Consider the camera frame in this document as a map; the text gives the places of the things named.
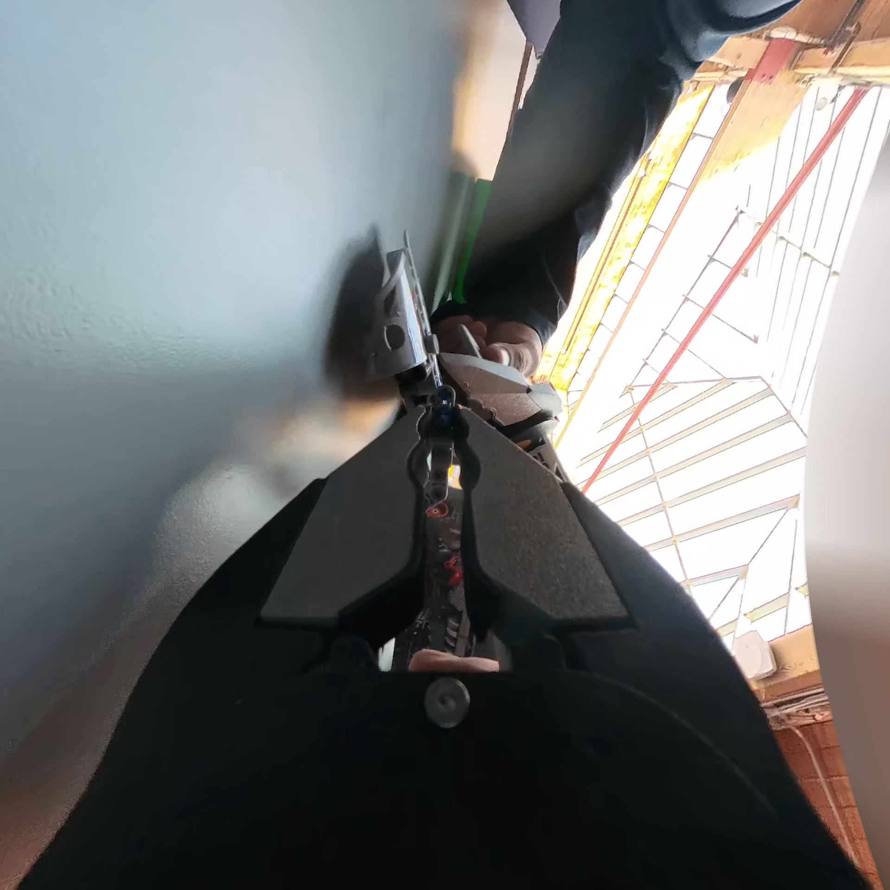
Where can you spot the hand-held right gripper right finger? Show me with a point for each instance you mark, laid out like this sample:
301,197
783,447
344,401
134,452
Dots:
535,535

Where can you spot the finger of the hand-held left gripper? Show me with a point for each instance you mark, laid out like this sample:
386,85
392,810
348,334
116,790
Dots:
487,386

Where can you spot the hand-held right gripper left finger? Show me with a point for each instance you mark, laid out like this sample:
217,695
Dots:
347,535

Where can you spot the grey black lego model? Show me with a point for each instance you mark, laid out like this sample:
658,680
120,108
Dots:
403,327

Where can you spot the person's left forearm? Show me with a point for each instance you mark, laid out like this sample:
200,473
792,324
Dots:
570,139

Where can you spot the person's left hand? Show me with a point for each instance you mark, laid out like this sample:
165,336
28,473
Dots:
518,344

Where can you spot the green plastic object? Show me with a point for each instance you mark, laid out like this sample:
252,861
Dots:
473,229

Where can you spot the large gridded window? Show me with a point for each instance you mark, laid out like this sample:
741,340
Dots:
723,347

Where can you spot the small white wall box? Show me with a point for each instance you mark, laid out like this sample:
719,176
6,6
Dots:
754,653

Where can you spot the wooden beam with red bracket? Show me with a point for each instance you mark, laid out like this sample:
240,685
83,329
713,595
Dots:
799,52

